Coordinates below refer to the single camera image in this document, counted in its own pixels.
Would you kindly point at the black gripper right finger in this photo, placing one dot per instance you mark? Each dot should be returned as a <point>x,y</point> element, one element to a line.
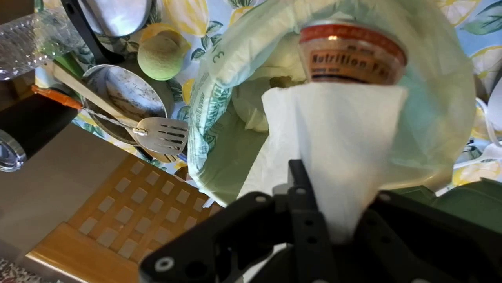
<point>428,246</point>

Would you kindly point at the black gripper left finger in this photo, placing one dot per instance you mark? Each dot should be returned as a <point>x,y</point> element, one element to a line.
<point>260,236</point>

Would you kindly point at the white paper towel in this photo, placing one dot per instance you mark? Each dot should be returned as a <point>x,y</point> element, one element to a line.
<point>334,147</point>

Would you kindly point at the green bin lid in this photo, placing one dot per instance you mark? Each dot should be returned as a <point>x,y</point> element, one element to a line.
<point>470,197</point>

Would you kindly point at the white bin green liner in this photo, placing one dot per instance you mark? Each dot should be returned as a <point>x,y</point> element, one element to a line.
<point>444,104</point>

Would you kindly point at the wooden lattice-back chair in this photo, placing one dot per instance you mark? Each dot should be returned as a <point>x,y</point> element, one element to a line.
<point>130,210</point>

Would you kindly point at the lemon print tablecloth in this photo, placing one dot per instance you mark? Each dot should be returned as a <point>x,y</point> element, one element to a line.
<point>486,57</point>

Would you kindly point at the green ball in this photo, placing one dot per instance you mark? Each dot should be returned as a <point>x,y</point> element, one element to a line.
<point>160,52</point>

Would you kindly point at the black box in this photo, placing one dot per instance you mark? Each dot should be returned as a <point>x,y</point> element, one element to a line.
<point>31,126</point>

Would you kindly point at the clear plastic tub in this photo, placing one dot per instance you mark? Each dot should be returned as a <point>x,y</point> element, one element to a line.
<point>25,48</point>

